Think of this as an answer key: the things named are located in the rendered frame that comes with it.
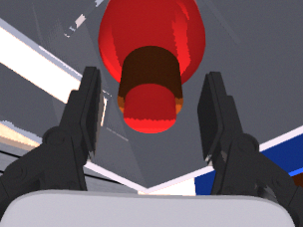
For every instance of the red bottle with pink label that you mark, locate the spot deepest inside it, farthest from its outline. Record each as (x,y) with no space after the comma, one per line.
(151,47)

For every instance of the blue plastic crate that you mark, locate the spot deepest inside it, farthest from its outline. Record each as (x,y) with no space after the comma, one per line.
(287,154)

